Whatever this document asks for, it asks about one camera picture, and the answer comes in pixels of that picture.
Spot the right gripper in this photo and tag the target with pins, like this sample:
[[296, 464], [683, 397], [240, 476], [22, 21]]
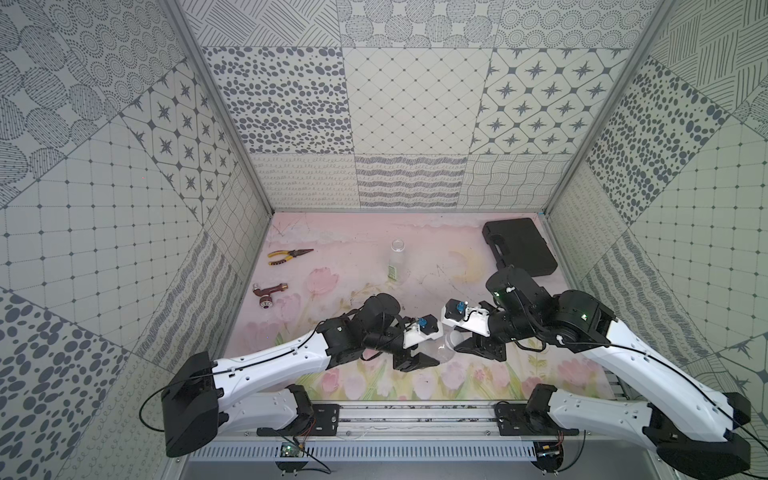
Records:
[[479, 344]]

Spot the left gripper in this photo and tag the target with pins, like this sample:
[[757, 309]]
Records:
[[395, 346]]

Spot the short clear plastic bottle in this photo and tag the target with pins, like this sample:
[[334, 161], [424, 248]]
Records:
[[440, 350]]

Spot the tall clear plastic bottle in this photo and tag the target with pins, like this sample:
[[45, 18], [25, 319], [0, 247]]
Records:
[[397, 271]]

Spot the white bottle cap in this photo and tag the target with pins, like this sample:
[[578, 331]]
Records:
[[453, 339]]

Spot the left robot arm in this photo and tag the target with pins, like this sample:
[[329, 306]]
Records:
[[259, 391]]

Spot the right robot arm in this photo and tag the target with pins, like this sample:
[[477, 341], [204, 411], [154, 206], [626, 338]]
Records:
[[690, 426]]

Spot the black plastic tool case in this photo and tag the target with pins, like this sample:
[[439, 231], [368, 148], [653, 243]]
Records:
[[518, 243]]

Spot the right controller board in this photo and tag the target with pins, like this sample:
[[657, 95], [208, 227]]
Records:
[[548, 456]]

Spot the controller board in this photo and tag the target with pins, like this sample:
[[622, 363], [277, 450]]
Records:
[[291, 458], [548, 456]]

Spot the floral pink table mat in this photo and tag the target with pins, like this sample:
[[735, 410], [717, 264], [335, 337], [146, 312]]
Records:
[[446, 257]]

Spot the left controller board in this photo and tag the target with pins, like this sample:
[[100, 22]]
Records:
[[291, 458]]

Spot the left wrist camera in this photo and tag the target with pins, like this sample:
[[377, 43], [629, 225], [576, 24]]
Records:
[[421, 329]]

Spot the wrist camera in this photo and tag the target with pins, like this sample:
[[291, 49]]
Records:
[[459, 314], [421, 329]]

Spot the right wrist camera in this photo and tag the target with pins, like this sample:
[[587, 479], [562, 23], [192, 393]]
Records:
[[459, 314]]

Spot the aluminium mounting rail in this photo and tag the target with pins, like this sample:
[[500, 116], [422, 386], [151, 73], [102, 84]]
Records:
[[420, 420]]

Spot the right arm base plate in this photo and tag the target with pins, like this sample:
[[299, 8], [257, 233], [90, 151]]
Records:
[[512, 419]]

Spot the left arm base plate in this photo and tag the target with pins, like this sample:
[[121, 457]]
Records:
[[323, 422]]

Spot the white slotted cable duct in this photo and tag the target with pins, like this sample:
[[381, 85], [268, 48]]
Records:
[[370, 450]]

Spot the yellow handled pliers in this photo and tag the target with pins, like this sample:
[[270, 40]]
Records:
[[280, 257]]

